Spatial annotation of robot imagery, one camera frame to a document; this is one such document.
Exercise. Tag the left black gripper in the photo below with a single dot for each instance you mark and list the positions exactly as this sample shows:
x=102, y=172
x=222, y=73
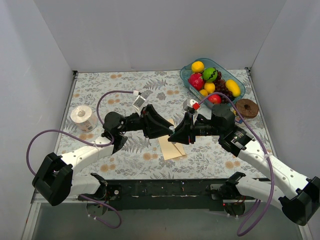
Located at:
x=145, y=120

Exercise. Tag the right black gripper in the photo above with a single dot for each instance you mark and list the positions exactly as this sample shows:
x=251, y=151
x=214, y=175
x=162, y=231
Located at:
x=189, y=129

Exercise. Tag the beige paper envelope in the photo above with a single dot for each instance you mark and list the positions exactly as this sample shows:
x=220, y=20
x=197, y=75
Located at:
x=170, y=150

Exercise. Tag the green white glue stick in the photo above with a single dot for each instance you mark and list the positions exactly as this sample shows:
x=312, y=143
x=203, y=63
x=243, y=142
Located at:
x=172, y=129

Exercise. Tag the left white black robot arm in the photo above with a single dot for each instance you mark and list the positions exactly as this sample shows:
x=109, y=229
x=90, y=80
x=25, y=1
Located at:
x=57, y=178

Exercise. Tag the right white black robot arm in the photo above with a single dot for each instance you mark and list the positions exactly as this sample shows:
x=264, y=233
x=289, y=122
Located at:
x=297, y=195

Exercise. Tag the floral patterned table mat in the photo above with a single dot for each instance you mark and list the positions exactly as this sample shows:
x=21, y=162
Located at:
x=140, y=157

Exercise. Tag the small orange lemon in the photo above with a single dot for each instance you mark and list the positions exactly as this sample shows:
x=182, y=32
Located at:
x=203, y=92

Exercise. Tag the red apple toy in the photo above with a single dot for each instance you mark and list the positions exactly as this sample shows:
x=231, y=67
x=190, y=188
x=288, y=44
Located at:
x=215, y=99

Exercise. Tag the small yellow lemon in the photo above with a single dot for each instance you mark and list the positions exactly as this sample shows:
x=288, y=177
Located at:
x=209, y=87

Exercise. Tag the white labelled jar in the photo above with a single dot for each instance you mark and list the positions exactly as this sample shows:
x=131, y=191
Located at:
x=238, y=120

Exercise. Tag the red strawberry toy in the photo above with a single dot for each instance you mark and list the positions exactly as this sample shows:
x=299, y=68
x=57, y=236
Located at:
x=196, y=80

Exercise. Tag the dark purple grapes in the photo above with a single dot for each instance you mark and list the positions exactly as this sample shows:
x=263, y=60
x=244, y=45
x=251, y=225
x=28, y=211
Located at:
x=220, y=86

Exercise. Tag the teal plastic fruit basket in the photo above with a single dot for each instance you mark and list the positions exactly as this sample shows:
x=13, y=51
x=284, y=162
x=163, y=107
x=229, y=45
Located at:
x=186, y=72

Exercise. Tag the green watermelon toy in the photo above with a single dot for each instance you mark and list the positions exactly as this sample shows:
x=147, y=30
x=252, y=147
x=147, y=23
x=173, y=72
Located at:
x=210, y=74

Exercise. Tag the yellow mango toy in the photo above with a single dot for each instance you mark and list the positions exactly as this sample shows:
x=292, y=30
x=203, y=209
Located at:
x=233, y=87

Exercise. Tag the yellow orange fruit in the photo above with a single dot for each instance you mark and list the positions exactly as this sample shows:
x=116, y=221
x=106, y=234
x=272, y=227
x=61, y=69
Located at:
x=197, y=67

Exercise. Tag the white toilet paper roll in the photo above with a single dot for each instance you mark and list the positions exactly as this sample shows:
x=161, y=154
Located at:
x=84, y=118

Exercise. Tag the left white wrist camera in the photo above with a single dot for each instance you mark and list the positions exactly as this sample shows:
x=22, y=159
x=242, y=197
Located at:
x=141, y=97

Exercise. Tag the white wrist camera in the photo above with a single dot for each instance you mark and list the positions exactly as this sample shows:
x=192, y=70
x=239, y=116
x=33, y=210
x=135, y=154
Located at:
x=141, y=97
x=191, y=106

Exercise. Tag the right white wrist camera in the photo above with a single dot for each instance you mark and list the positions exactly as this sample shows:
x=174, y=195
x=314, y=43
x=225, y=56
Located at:
x=191, y=106

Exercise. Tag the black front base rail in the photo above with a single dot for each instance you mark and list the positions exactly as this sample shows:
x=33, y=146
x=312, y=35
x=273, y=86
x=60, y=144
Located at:
x=169, y=194

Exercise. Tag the aluminium frame profile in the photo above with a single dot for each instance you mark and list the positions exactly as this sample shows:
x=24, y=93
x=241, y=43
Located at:
x=62, y=222

